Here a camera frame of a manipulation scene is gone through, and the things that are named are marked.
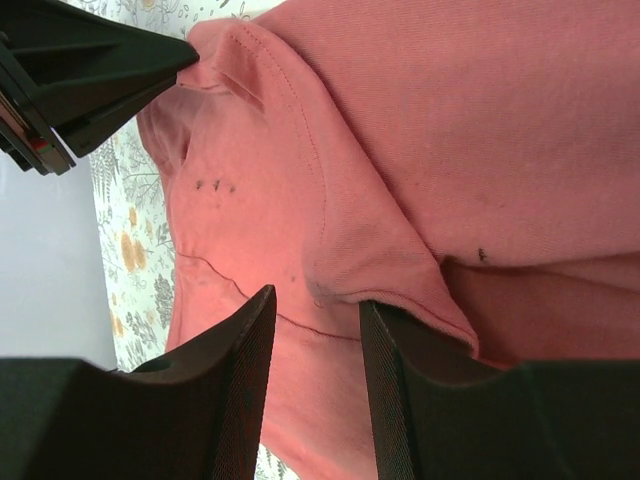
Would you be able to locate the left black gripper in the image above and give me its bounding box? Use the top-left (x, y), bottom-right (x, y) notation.
top-left (1, 1), bottom-right (199, 175)

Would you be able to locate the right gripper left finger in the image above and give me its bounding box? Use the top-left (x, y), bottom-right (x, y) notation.
top-left (1, 285), bottom-right (277, 479)

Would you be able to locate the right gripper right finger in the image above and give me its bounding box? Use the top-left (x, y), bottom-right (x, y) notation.
top-left (359, 301), bottom-right (639, 479)

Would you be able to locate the pink t shirt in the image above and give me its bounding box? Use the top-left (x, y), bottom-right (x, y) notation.
top-left (137, 1), bottom-right (639, 479)

